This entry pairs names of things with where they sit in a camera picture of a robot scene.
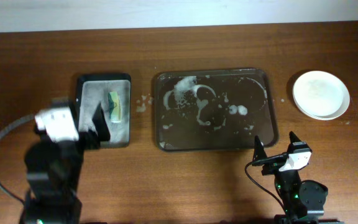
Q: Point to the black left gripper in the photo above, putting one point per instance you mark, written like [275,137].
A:
[89,137]

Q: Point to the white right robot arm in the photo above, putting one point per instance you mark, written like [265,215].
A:
[301,200]

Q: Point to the cream plastic plate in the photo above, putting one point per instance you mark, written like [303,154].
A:
[320,95]

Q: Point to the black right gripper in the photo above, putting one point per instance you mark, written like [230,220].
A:
[274,158]

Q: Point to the black soapy water tray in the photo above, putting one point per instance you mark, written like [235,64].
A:
[91,90]

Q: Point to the dark brown serving tray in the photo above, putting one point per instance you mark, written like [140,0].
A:
[209,110]

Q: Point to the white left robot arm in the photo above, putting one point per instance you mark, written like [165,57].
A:
[54,163]

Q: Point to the yellow green sponge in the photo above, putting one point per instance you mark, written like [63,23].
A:
[114,107]

